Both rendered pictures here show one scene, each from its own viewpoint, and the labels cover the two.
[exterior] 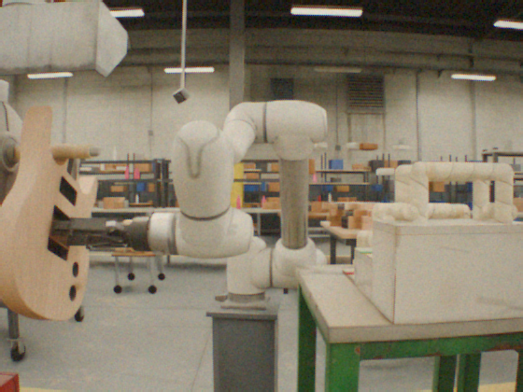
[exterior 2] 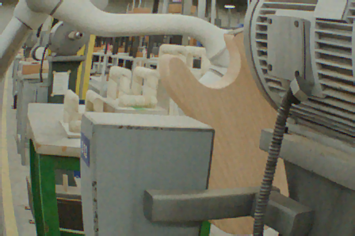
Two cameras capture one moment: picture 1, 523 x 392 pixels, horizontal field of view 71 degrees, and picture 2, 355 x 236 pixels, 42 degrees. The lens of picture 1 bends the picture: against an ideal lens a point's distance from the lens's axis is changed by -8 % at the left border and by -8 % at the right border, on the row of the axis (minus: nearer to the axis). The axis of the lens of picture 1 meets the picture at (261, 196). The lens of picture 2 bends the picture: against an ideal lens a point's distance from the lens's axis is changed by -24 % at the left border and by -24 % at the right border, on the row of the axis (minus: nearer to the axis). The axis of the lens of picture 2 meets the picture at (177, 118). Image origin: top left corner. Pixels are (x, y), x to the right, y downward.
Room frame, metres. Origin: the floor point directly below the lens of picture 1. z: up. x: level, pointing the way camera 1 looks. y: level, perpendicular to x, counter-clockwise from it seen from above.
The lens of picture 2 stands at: (1.34, 1.36, 1.22)
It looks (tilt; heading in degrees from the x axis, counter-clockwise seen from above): 7 degrees down; 251
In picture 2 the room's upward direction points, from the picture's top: 5 degrees clockwise
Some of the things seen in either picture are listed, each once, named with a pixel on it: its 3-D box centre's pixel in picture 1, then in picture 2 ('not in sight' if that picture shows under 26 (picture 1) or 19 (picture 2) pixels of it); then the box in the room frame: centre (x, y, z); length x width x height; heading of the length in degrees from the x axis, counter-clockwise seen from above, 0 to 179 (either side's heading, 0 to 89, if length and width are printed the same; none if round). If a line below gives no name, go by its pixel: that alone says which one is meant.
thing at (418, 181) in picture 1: (418, 197); (206, 68); (0.68, -0.28, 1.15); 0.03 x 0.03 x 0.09
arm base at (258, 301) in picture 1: (241, 297); not in sight; (1.62, 0.08, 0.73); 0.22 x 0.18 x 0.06; 83
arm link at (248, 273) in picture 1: (248, 263); not in sight; (1.61, 0.05, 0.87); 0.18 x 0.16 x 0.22; 84
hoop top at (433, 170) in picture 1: (462, 171); (197, 51); (0.68, -0.36, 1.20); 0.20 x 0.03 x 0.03; 90
